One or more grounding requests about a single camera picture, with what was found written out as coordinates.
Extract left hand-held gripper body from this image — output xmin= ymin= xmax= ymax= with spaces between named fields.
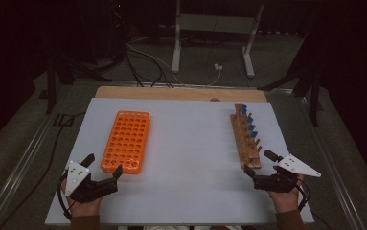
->
xmin=64 ymin=160 xmax=119 ymax=204

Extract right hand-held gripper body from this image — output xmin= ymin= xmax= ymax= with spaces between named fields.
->
xmin=252 ymin=153 xmax=322 ymax=194

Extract white floor cable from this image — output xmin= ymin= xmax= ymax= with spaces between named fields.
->
xmin=126 ymin=37 xmax=222 ymax=87

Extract metal floor rail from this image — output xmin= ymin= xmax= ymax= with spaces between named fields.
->
xmin=299 ymin=95 xmax=367 ymax=230
xmin=0 ymin=84 xmax=74 ymax=230

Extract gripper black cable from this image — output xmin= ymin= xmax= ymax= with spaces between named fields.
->
xmin=57 ymin=171 xmax=74 ymax=221
xmin=295 ymin=178 xmax=310 ymax=213

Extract orange plastic tube rack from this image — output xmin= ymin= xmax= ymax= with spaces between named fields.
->
xmin=100 ymin=110 xmax=151 ymax=175

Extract black floor cables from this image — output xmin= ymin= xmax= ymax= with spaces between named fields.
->
xmin=125 ymin=47 xmax=175 ymax=89

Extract white metal stand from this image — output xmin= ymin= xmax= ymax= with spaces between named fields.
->
xmin=171 ymin=0 xmax=265 ymax=79

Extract white table mat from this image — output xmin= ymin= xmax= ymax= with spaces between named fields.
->
xmin=44 ymin=97 xmax=315 ymax=226

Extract wooden tube rack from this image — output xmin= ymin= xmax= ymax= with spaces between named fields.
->
xmin=229 ymin=103 xmax=264 ymax=170

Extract person's left hand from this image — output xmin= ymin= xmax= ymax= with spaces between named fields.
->
xmin=59 ymin=178 xmax=103 ymax=219

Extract person's right hand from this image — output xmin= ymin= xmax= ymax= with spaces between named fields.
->
xmin=266 ymin=174 xmax=305 ymax=214

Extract thin black floor cable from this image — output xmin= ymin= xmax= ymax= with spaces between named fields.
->
xmin=0 ymin=111 xmax=86 ymax=230

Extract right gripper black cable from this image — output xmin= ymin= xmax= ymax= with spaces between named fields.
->
xmin=295 ymin=178 xmax=310 ymax=213

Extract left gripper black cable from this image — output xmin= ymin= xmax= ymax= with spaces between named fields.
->
xmin=57 ymin=171 xmax=74 ymax=221

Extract black stand legs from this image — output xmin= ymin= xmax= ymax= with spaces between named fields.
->
xmin=257 ymin=18 xmax=324 ymax=127
xmin=45 ymin=54 xmax=113 ymax=115

